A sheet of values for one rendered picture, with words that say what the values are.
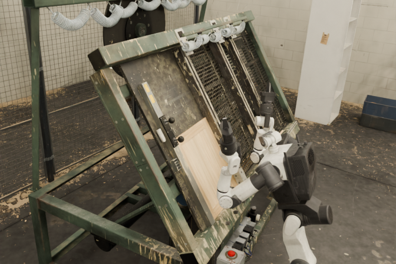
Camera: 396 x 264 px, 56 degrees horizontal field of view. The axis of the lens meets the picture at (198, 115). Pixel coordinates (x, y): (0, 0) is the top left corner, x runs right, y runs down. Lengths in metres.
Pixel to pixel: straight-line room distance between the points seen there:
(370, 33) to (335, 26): 1.45
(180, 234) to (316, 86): 4.53
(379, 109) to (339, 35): 1.38
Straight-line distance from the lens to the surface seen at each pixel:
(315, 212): 2.32
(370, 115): 6.54
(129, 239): 2.43
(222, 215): 2.43
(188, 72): 2.56
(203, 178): 2.39
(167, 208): 2.09
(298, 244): 2.49
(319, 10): 6.07
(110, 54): 2.01
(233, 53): 3.25
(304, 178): 2.18
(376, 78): 7.48
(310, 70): 6.23
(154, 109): 2.18
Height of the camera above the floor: 2.37
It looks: 23 degrees down
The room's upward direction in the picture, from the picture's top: 3 degrees clockwise
